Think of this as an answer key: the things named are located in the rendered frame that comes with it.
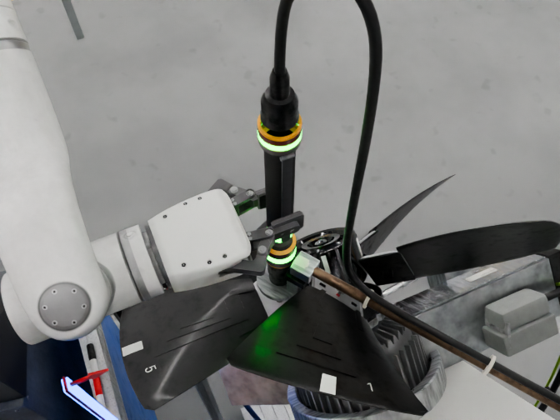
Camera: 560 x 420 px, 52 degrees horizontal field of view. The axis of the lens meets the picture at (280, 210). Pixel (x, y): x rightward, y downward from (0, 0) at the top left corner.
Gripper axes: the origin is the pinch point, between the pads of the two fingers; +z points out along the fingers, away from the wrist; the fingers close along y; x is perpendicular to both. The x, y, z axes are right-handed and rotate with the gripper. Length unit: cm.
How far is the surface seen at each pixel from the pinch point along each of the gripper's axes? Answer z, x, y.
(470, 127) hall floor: 133, -147, -88
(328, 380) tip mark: -2.8, -4.8, 19.5
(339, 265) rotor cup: 9.5, -21.6, 0.9
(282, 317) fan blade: -3.7, -10.2, 9.1
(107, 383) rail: -35, -60, -10
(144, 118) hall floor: -4, -146, -153
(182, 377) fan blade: -18.6, -25.9, 6.2
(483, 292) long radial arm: 33.2, -33.2, 11.0
